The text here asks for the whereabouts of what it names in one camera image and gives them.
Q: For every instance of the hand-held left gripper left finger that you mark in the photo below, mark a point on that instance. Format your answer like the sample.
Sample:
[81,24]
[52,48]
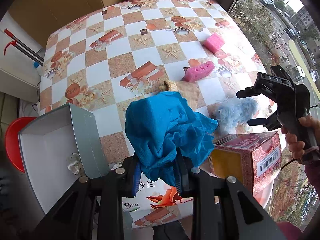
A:
[135,180]

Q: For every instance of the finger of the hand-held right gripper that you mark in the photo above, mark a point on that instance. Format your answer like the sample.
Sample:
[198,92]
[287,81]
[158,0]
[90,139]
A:
[258,123]
[250,93]

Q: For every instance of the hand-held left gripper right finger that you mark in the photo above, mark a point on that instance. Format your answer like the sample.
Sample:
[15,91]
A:
[178,177]

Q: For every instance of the light blue fluffy scrunchie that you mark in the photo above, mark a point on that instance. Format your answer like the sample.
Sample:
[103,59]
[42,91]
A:
[232,112]

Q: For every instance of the red patterned box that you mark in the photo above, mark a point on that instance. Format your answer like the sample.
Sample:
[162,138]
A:
[262,155]

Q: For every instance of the blue cloth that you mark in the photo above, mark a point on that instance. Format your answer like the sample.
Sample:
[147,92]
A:
[160,125]

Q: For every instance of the grey box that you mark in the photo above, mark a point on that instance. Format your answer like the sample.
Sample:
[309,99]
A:
[50,150]

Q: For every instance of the person's right forearm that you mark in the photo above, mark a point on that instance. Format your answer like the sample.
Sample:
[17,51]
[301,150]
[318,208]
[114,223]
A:
[314,177]

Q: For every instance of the person's right hand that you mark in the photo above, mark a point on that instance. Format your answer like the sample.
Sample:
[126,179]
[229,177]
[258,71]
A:
[291,141]

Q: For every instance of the floral tissue box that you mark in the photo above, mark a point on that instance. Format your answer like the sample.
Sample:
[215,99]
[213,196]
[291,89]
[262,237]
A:
[160,200]

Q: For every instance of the pink sponge with holes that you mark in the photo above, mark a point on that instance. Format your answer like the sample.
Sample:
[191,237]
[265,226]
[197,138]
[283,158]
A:
[198,72]

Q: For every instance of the person's legs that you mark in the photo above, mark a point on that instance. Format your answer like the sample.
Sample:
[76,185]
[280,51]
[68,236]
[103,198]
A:
[170,232]

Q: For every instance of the pink sponge block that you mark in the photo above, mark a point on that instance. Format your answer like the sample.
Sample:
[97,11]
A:
[215,43]

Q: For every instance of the maroon garment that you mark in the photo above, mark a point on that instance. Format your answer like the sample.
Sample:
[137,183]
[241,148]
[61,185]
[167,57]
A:
[290,231]

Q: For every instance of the checkered printed tablecloth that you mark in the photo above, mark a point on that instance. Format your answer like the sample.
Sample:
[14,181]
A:
[120,62]

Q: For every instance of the red plastic basin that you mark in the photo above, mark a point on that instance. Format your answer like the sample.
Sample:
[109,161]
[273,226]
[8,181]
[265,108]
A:
[13,142]

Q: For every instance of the white cabinet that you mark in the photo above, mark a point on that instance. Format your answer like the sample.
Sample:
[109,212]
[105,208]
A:
[15,80]

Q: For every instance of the brown cardboard sheet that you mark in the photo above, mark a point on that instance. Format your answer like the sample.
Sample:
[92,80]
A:
[57,7]

